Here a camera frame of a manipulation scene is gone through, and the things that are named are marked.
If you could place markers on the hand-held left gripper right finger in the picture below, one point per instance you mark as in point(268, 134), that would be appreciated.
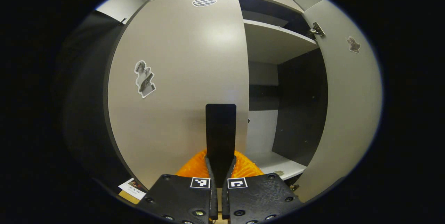
point(225, 203)

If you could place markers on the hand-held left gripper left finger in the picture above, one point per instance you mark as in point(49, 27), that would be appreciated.
point(213, 199)

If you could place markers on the grey double-door shoe cabinet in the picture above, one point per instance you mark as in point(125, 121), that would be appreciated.
point(302, 112)

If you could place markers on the grey shoe cabinet door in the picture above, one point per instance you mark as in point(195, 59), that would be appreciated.
point(347, 112)
point(180, 78)

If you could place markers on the grey cabinet shelf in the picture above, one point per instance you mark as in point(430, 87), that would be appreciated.
point(274, 165)
point(278, 43)

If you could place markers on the metal door hinge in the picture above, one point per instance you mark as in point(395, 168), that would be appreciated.
point(317, 29)
point(294, 187)

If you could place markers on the white booklet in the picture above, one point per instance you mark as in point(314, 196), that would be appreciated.
point(132, 189)

